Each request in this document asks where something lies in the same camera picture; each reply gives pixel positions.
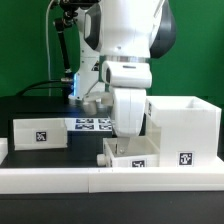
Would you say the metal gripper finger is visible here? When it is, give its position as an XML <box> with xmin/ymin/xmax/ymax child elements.
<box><xmin>117</xmin><ymin>137</ymin><xmax>130</xmax><ymax>154</ymax></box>

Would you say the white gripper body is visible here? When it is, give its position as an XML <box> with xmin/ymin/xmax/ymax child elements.
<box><xmin>102</xmin><ymin>60</ymin><xmax>152</xmax><ymax>137</ymax></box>

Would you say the white front drawer box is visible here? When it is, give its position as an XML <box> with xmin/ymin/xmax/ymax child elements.
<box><xmin>97</xmin><ymin>136</ymin><xmax>159</xmax><ymax>168</ymax></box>

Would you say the white drawer box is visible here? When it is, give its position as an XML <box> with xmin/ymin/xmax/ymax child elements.
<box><xmin>13</xmin><ymin>118</ymin><xmax>67</xmax><ymax>151</ymax></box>
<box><xmin>97</xmin><ymin>136</ymin><xmax>159</xmax><ymax>168</ymax></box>

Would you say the white drawer cabinet frame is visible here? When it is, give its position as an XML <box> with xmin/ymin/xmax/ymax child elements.
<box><xmin>145</xmin><ymin>96</ymin><xmax>221</xmax><ymax>167</ymax></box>

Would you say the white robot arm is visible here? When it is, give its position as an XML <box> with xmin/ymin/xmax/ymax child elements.
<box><xmin>74</xmin><ymin>0</ymin><xmax>176</xmax><ymax>153</ymax></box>

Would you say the white rear drawer box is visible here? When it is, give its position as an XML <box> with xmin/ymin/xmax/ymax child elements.
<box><xmin>13</xmin><ymin>118</ymin><xmax>67</xmax><ymax>151</ymax></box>

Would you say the white marker tag sheet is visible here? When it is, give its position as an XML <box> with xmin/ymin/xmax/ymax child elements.
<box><xmin>65</xmin><ymin>118</ymin><xmax>112</xmax><ymax>131</ymax></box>

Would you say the white front fence rail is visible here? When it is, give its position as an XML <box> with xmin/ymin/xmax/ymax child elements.
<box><xmin>0</xmin><ymin>167</ymin><xmax>224</xmax><ymax>194</ymax></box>

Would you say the white fence rail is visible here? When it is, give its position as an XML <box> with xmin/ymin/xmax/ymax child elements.
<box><xmin>0</xmin><ymin>138</ymin><xmax>8</xmax><ymax>165</ymax></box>
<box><xmin>0</xmin><ymin>167</ymin><xmax>224</xmax><ymax>194</ymax></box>

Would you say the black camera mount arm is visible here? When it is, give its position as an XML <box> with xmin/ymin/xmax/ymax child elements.
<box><xmin>53</xmin><ymin>0</ymin><xmax>101</xmax><ymax>96</ymax></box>

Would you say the black cable on table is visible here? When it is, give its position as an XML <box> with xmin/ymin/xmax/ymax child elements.
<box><xmin>15</xmin><ymin>79</ymin><xmax>74</xmax><ymax>97</ymax></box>

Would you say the white hanging cable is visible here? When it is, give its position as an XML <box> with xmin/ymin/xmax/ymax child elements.
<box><xmin>45</xmin><ymin>0</ymin><xmax>56</xmax><ymax>97</ymax></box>

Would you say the white left fence rail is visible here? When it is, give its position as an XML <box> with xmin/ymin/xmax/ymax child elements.
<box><xmin>0</xmin><ymin>138</ymin><xmax>8</xmax><ymax>165</ymax></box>

